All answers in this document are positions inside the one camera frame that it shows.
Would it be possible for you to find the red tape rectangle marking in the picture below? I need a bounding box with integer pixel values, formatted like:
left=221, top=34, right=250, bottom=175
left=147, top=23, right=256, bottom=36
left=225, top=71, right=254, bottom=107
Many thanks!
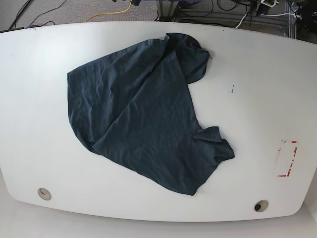
left=274, top=140, right=298, bottom=178

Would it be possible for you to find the dark navy t-shirt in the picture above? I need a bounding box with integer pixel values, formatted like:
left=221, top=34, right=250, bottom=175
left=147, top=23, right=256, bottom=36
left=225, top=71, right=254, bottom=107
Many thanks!
left=67, top=33, right=235, bottom=195

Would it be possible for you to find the right table cable grommet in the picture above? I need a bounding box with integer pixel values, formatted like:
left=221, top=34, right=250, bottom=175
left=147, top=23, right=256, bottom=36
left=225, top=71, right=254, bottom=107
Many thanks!
left=254, top=200, right=269, bottom=213

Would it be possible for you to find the yellow cable on floor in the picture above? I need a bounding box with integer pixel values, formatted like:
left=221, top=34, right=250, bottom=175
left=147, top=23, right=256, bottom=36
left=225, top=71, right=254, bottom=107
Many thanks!
left=85, top=0, right=132, bottom=23

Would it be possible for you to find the table cable grommet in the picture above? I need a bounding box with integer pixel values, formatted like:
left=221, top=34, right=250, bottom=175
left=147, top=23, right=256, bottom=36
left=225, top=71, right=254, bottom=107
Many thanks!
left=254, top=200, right=269, bottom=213
left=38, top=188, right=52, bottom=201

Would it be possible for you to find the white cable on floor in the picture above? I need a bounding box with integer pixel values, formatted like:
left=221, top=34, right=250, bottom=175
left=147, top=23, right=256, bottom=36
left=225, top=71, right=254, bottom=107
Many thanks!
left=234, top=12, right=298, bottom=29

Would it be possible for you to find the left table cable grommet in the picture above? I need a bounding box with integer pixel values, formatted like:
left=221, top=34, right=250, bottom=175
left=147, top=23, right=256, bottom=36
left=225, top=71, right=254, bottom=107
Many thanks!
left=38, top=188, right=52, bottom=201

